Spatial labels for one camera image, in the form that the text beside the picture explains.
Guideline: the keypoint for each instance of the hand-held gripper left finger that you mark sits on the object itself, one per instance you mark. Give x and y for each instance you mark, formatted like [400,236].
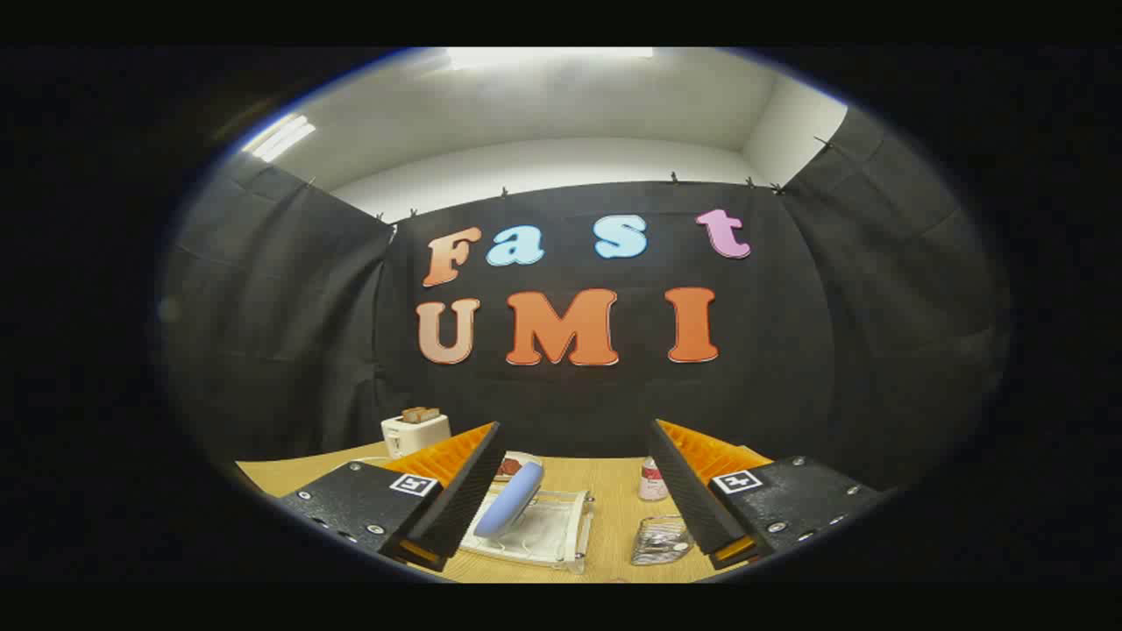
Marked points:
[473,491]

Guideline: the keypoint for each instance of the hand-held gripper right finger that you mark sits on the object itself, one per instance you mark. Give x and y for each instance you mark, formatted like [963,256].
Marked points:
[684,491]

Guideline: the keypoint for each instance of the blue plate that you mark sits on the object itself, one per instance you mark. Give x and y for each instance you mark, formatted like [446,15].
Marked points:
[513,504]

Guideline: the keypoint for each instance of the beige oval dish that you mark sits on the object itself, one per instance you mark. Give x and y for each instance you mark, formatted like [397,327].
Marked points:
[526,463]

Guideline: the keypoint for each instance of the clear bottle with red label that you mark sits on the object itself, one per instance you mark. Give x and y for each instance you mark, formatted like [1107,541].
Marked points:
[652,480]

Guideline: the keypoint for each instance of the red meat piece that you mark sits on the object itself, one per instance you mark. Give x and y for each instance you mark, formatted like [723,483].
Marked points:
[509,469]

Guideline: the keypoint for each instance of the white toaster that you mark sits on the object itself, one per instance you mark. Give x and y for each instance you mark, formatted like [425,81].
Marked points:
[416,436]

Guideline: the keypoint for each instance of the toast slices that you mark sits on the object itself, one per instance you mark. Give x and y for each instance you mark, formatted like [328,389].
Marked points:
[421,414]

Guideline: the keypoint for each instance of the black backdrop cloth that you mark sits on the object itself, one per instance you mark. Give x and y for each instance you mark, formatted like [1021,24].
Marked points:
[263,307]

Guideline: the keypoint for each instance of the ceiling light panel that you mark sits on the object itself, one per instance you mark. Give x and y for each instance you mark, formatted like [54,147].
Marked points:
[280,138]
[548,57]

